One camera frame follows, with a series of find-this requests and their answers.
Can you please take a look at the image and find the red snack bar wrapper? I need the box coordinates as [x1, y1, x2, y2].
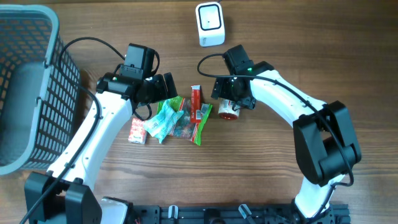
[190, 85, 201, 123]

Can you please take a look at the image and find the green lid jar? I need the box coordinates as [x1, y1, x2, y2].
[218, 99, 241, 120]

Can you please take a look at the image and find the teal white tissue pack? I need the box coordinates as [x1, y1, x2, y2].
[144, 100, 183, 144]

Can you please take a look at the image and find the green candy bag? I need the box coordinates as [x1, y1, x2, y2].
[169, 96, 213, 146]

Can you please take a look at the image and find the red white small box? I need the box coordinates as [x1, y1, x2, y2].
[128, 118, 147, 144]

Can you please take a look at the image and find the grey plastic shopping basket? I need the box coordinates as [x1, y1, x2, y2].
[1, 4, 81, 175]

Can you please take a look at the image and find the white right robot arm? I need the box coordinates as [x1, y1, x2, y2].
[211, 45, 362, 223]

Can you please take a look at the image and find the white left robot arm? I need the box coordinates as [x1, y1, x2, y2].
[21, 44, 177, 223]

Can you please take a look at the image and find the white barcode scanner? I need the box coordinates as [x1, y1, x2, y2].
[195, 2, 226, 47]

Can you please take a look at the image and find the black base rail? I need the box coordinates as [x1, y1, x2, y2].
[127, 203, 351, 224]

